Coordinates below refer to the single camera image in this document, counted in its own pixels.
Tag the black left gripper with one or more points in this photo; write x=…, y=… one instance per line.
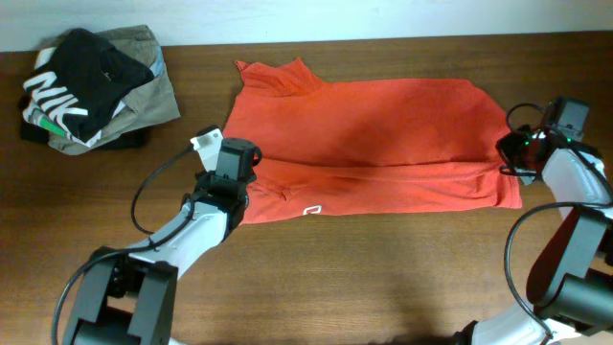
x=203, y=177

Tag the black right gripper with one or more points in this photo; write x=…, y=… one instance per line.
x=506, y=145

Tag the red orange t-shirt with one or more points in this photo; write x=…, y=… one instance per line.
x=368, y=147

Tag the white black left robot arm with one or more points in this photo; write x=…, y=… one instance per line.
x=127, y=296

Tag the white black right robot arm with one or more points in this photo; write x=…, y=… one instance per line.
x=565, y=297

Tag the khaki folded garment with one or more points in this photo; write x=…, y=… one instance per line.
x=154, y=102

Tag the black white striped garment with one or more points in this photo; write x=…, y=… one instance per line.
x=95, y=72

